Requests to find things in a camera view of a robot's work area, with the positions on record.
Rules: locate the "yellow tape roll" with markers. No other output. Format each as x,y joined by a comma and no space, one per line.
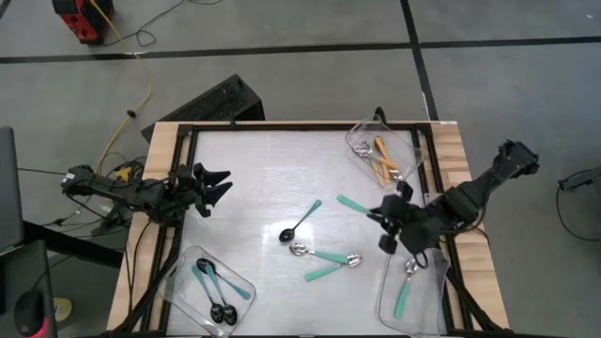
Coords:
63,310

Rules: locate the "black table frame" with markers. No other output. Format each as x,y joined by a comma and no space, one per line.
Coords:
300,127

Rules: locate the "black floor stand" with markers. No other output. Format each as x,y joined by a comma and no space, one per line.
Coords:
112,220

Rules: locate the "grey laptop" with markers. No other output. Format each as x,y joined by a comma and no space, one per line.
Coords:
9,188

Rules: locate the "black side desk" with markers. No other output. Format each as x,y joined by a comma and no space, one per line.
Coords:
70,244

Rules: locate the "red and black box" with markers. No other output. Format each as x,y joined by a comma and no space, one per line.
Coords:
80,23

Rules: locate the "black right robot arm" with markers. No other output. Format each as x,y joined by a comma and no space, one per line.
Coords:
479,192

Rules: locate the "black floor device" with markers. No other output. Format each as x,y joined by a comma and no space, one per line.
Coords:
582,178

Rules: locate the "clear plastic container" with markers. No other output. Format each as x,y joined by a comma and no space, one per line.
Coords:
408,141
429,300
183,291

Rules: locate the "black perforated computer tower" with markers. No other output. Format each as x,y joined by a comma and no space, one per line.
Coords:
211,103

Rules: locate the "black computer mouse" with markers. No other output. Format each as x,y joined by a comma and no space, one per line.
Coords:
28,312

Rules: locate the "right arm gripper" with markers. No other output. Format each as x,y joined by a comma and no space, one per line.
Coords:
413,225

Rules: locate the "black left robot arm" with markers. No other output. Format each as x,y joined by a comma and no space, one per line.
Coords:
117,192

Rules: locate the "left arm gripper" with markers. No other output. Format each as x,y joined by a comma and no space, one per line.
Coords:
185,195

